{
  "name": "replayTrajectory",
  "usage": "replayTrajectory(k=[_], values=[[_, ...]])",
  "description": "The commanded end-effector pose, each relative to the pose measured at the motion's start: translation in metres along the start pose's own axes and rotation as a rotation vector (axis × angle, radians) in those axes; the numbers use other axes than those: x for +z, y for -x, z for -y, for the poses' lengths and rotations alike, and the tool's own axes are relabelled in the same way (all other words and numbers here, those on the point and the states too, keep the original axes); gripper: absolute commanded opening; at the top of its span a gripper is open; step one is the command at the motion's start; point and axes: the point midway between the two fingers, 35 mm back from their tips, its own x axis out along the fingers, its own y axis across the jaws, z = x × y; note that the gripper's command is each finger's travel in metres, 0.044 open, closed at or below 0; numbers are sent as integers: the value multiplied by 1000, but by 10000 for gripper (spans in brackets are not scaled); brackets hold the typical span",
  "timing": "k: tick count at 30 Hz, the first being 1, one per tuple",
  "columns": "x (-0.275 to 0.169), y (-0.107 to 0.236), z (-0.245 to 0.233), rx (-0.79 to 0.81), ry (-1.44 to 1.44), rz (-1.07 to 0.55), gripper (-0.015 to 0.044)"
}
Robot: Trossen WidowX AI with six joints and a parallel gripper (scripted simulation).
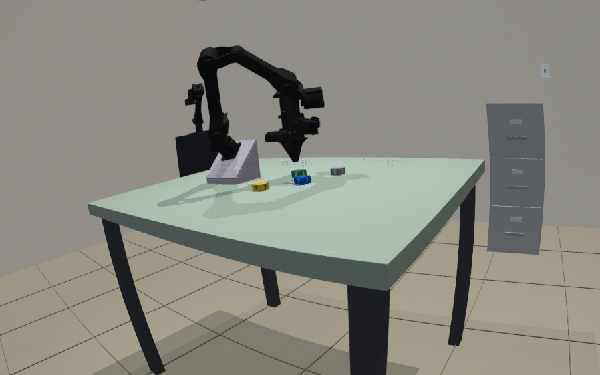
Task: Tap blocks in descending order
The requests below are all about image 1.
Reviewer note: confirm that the yellow digit block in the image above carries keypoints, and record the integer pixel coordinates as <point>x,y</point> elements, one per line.
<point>260,186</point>

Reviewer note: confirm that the green block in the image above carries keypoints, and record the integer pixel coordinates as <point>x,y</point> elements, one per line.
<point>298,172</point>

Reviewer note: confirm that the blue block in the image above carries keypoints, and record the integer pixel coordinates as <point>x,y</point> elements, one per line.
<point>302,180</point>

